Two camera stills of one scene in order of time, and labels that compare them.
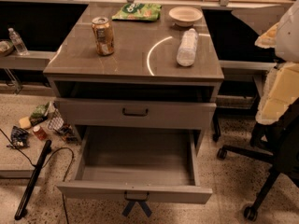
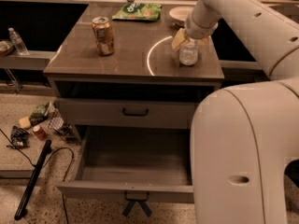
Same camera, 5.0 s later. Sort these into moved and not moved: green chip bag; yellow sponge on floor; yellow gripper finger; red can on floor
Moved: yellow gripper finger
Not moved: yellow sponge on floor; red can on floor; green chip bag
